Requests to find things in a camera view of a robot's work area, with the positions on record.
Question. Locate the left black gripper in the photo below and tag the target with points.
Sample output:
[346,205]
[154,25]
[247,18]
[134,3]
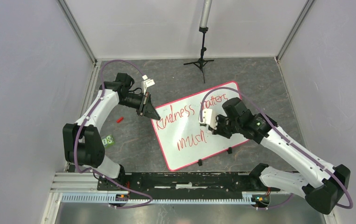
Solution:
[150,111]

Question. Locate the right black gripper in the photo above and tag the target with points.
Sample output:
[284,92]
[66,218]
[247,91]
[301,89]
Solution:
[218,131]

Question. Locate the red marker cap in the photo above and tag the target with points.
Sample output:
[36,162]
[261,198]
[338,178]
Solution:
[120,119]

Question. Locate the pink-framed whiteboard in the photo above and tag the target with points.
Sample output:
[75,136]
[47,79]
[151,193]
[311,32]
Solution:
[182,140]

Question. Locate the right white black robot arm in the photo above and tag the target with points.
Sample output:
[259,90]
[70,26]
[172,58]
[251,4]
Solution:
[320,183]

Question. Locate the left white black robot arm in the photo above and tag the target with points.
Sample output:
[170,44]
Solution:
[83,145]

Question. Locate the green monster eraser toy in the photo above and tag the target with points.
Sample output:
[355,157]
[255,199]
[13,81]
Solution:
[108,141]

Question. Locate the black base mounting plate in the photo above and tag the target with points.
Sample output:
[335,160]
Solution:
[184,185]

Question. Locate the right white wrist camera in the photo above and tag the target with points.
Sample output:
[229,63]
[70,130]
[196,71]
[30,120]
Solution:
[208,118]

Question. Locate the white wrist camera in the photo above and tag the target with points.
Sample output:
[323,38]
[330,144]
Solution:
[208,118]
[146,83]

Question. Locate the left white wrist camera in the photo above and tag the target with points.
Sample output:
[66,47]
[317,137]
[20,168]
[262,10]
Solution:
[146,83]

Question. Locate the white slotted cable duct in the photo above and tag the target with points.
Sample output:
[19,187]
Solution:
[122,199]

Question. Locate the black tripod camera stand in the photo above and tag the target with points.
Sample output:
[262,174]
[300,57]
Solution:
[203,28]

